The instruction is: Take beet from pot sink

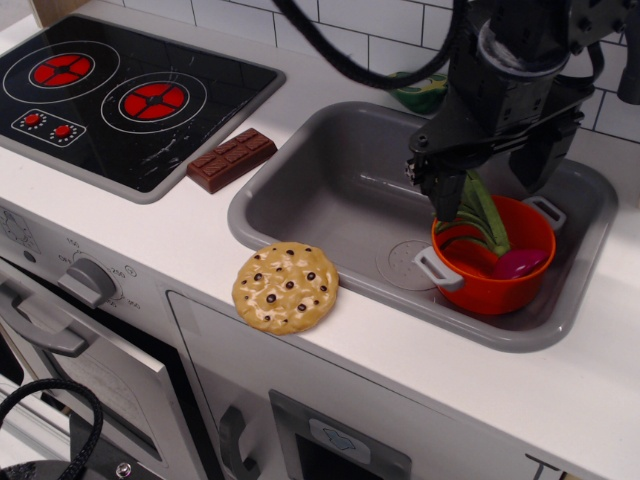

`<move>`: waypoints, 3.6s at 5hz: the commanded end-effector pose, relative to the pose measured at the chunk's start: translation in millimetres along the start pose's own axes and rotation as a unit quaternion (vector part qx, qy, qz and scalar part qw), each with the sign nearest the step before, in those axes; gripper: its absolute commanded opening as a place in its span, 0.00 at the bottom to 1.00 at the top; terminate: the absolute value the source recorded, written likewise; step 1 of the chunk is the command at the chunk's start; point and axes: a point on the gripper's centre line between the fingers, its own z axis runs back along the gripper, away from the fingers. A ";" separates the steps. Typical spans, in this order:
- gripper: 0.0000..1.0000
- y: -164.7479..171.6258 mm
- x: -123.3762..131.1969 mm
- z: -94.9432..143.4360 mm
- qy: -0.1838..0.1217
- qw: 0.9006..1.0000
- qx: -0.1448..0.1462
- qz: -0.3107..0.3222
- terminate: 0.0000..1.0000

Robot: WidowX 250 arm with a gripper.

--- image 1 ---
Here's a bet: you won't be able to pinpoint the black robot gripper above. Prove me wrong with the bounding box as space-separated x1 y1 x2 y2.
407 29 594 222

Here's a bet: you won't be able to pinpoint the purple toy beet green leaves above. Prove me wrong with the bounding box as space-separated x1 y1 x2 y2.
434 170 551 280

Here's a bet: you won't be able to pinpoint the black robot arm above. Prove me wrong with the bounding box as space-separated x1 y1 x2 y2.
407 1 639 221

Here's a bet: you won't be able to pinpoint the grey plastic sink basin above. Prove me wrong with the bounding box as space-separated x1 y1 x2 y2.
228 102 618 353

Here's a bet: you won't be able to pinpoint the green toy avocado half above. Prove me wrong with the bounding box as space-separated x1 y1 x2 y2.
390 73 449 114

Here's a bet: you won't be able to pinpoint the dark grey toy faucet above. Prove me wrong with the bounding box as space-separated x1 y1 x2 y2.
617 24 639 105

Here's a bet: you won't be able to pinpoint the chocolate chip toy cookie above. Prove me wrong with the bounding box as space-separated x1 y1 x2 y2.
232 242 339 335

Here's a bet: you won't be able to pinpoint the brown toy chocolate bar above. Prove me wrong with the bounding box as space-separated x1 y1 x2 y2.
187 128 277 193

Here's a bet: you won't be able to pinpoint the white dishwasher cabinet door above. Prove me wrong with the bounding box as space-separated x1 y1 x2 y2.
167 291 564 479

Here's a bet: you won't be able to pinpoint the black toy stove top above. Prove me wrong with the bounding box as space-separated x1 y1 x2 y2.
1 15 285 204

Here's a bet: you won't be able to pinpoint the grey oven temperature knob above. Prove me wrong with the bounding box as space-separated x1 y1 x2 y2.
57 258 117 308

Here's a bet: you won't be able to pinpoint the white toy oven door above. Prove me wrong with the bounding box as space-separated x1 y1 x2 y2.
1 262 206 479

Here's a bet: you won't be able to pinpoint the orange toy pot grey handles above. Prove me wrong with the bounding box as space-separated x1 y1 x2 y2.
413 195 556 315

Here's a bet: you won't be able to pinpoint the grey cabinet door handle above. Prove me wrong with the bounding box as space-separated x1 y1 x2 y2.
219 406 261 480

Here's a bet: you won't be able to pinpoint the grey oven door handle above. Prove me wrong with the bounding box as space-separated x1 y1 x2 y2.
1 283 89 358

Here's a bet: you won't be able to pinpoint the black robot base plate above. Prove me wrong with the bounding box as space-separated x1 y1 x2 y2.
0 414 166 480

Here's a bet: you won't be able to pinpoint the black braided cable lower left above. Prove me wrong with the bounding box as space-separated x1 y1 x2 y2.
0 378 105 480

